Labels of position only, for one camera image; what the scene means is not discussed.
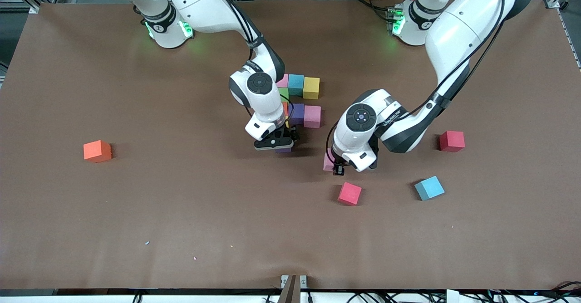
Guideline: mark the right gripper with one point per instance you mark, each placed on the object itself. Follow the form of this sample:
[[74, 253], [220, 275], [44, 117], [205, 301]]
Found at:
[[292, 134]]

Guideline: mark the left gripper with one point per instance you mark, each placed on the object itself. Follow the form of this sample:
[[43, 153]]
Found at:
[[338, 170]]

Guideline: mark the pink foam cube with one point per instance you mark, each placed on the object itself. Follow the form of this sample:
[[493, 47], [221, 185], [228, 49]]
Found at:
[[312, 116], [328, 160], [283, 80]]

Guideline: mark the purple foam cube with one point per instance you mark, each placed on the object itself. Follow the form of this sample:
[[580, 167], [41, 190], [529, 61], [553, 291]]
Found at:
[[284, 149], [297, 114]]

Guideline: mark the red foam cube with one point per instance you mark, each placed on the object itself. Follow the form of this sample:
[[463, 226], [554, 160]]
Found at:
[[349, 194], [452, 141]]

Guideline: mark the orange foam cube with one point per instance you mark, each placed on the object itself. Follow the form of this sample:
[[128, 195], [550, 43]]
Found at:
[[285, 109], [96, 152]]

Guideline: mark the green foam cube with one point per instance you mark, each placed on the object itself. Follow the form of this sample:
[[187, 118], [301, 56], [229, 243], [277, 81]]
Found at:
[[284, 95]]

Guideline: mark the yellow foam cube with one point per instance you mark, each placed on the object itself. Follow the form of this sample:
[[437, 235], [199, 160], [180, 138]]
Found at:
[[311, 88]]

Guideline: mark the cyan foam cube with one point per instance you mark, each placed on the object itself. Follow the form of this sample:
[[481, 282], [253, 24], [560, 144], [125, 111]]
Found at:
[[296, 85], [429, 188]]

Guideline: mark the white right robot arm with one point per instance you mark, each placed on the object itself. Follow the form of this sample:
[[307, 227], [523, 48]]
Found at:
[[263, 99]]

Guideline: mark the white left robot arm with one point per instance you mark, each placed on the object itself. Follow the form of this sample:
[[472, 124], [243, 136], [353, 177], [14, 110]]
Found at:
[[463, 26]]

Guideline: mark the small white box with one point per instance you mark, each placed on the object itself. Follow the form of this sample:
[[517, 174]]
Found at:
[[452, 296]]

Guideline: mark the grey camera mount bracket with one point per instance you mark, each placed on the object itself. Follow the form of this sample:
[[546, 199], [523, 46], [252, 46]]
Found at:
[[290, 289]]

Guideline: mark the aluminium table edge rail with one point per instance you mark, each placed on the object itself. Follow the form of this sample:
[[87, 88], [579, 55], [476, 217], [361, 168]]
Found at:
[[569, 37]]

